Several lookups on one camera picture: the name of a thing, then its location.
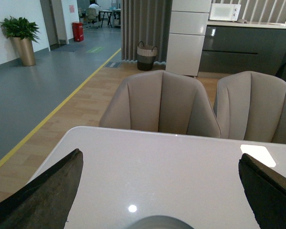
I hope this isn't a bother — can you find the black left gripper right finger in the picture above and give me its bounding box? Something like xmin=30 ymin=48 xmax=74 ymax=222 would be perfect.
xmin=238 ymin=154 xmax=286 ymax=229

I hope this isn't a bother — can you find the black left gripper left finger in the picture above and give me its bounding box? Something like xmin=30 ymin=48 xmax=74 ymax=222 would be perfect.
xmin=0 ymin=149 xmax=83 ymax=229

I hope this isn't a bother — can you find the light blue round plate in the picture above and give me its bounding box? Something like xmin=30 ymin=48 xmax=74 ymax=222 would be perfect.
xmin=128 ymin=215 xmax=193 ymax=229

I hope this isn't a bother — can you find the beige right chair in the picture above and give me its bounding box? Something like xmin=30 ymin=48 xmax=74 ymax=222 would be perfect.
xmin=214 ymin=71 xmax=286 ymax=144

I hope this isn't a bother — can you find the beige chair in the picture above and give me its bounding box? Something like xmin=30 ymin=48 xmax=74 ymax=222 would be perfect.
xmin=99 ymin=70 xmax=221 ymax=138
xmin=214 ymin=71 xmax=286 ymax=144

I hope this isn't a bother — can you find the beige left chair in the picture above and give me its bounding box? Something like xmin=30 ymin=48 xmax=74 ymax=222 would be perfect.
xmin=99 ymin=70 xmax=221 ymax=138

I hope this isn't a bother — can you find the dark grey kitchen counter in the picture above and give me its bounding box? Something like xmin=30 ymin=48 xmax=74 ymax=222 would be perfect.
xmin=199 ymin=22 xmax=286 ymax=75

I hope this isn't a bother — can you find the potted plant in gold pot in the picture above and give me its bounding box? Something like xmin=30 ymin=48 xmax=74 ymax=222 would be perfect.
xmin=0 ymin=16 xmax=39 ymax=66

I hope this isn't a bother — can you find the red fire extinguisher box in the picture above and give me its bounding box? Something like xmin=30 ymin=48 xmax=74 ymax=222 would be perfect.
xmin=72 ymin=22 xmax=84 ymax=42

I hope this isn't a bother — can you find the woven laundry basket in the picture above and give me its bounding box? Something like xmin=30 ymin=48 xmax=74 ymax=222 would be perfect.
xmin=137 ymin=41 xmax=158 ymax=71

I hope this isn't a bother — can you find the white microwave oven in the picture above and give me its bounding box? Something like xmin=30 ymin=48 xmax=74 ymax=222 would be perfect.
xmin=208 ymin=3 xmax=241 ymax=21

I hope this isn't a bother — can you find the white tall cabinet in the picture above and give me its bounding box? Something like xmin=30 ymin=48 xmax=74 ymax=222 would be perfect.
xmin=166 ymin=0 xmax=211 ymax=76

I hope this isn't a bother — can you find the seated person in white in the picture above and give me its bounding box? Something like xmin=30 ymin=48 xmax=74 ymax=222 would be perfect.
xmin=88 ymin=0 xmax=102 ymax=22

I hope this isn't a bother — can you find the grey pleated curtain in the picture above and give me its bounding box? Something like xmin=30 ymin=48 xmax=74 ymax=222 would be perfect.
xmin=121 ymin=0 xmax=172 ymax=62

